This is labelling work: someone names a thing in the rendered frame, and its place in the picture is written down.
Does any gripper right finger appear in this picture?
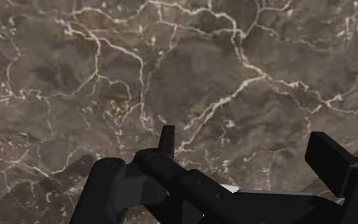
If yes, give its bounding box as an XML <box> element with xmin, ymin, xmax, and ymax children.
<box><xmin>304</xmin><ymin>131</ymin><xmax>358</xmax><ymax>224</ymax></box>

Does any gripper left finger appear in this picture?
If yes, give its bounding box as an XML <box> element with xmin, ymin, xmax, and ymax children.
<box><xmin>69</xmin><ymin>125</ymin><xmax>238</xmax><ymax>224</ymax></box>

